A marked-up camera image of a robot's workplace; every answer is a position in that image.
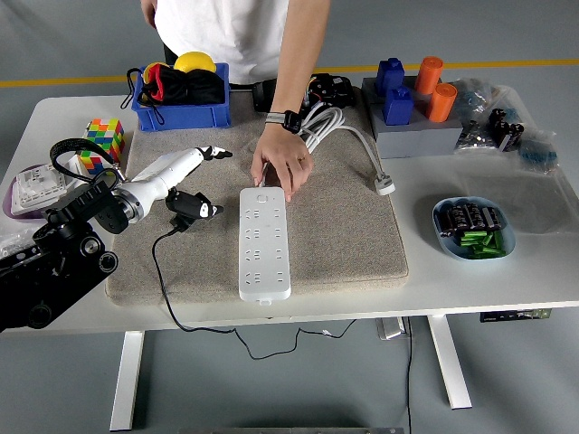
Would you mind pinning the white table leg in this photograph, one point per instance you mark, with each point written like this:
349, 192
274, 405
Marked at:
450, 361
126, 380

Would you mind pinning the clear bag of small screws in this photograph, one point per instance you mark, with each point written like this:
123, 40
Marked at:
13, 235

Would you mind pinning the purple tray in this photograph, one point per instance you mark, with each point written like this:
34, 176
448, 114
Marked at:
11, 210

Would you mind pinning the clear bag metal parts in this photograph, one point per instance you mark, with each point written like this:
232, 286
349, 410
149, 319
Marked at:
475, 138

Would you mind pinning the person's left forearm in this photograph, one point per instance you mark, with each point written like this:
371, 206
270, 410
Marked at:
296, 59

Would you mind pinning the blue plastic bin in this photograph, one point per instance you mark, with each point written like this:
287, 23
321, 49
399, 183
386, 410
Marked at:
181, 117

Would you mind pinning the metal bracket under table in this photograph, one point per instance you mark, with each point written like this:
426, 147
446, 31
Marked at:
391, 329

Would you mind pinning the person's left hand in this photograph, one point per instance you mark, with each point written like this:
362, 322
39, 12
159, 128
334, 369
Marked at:
282, 153

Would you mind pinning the grey-brown mat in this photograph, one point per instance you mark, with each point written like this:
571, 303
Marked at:
339, 217

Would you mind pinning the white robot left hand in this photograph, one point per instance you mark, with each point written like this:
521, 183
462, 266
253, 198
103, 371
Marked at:
163, 172

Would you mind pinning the large clear plastic bag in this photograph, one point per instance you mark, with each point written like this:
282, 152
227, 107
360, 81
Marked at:
543, 203

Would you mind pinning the clear bag blue components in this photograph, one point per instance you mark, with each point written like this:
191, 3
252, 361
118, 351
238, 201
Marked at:
538, 153
475, 97

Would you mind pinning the white power strip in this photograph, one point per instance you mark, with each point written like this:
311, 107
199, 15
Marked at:
264, 253

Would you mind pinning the green batteries pile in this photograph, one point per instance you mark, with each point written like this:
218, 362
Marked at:
481, 244

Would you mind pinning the white wall socket plate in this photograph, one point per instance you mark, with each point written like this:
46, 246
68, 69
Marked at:
36, 190

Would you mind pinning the person's right hand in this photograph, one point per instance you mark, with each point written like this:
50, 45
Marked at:
148, 11

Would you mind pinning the light blue dish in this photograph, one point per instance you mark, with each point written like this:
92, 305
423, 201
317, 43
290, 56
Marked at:
509, 244

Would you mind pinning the black plug adapter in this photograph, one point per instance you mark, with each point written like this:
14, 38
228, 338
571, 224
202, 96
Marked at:
180, 223

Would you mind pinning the orange cylinder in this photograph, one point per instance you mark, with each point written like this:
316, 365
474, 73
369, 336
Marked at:
442, 103
427, 74

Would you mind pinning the black cylindrical capacitor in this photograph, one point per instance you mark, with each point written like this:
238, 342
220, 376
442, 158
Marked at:
475, 216
444, 222
492, 218
459, 218

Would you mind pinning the blue block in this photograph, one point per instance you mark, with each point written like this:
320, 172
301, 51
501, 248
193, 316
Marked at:
389, 74
398, 108

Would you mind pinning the person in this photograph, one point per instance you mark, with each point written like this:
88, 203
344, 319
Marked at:
217, 36

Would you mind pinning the yellow ball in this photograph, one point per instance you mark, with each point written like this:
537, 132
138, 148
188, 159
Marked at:
194, 61

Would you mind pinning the black wristwatch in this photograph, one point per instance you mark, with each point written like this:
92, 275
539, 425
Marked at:
289, 119

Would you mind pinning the grey block base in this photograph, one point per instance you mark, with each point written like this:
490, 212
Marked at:
416, 140

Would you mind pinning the colourful puzzle cube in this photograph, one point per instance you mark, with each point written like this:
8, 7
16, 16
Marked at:
106, 135

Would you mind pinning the black table control panel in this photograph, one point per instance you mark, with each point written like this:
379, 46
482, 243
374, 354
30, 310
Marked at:
511, 316

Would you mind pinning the clear bag black capacitors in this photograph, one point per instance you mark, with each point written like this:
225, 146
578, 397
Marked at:
506, 129

